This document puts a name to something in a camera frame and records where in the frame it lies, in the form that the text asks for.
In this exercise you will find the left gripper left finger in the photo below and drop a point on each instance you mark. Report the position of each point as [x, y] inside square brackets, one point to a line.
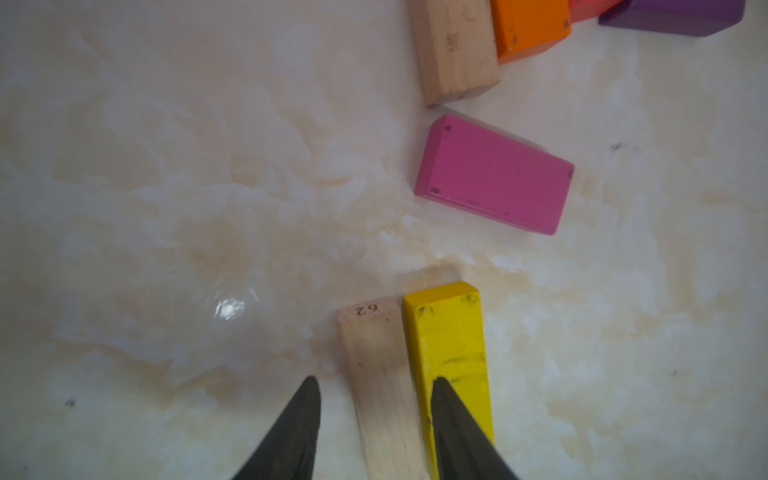
[288, 449]

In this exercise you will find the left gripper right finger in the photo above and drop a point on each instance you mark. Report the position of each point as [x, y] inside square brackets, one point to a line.
[463, 450]

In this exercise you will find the wooden block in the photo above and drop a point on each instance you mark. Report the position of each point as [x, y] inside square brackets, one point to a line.
[387, 414]
[455, 48]

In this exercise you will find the magenta block lower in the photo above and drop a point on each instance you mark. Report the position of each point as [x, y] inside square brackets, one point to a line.
[475, 169]

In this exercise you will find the orange block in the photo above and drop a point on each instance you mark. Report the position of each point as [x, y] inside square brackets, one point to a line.
[524, 28]

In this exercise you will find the red block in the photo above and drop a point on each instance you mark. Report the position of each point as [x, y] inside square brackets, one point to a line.
[581, 10]

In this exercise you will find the purple block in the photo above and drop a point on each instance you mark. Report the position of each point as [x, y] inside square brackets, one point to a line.
[695, 18]

